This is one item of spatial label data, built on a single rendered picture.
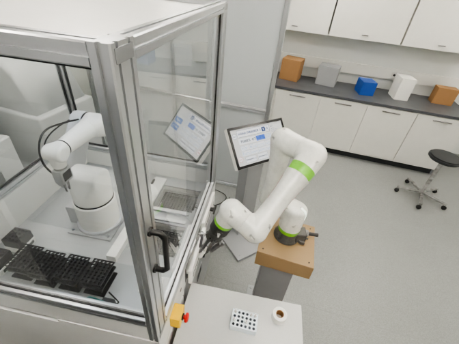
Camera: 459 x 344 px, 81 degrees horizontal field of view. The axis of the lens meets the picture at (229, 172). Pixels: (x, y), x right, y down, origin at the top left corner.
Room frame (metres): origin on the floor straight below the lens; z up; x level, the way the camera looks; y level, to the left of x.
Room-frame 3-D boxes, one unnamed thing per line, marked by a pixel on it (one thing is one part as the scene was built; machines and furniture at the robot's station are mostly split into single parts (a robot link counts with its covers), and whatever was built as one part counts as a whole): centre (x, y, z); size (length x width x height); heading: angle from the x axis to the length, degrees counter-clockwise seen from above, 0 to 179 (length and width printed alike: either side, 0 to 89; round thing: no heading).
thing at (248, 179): (1.80, -0.20, 0.51); 0.50 x 0.45 x 1.02; 35
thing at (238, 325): (0.60, -0.14, 0.78); 0.12 x 0.08 x 0.04; 82
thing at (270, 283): (1.08, -0.38, 0.38); 0.30 x 0.30 x 0.76; 78
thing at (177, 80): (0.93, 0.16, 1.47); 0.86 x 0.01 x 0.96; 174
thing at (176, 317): (0.55, 0.16, 0.88); 0.07 x 0.05 x 0.07; 174
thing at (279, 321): (0.65, -0.31, 0.78); 0.07 x 0.07 x 0.04
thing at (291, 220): (1.09, -0.37, 1.02); 0.16 x 0.13 x 0.19; 50
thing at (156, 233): (0.45, 0.17, 1.45); 0.05 x 0.03 x 0.19; 84
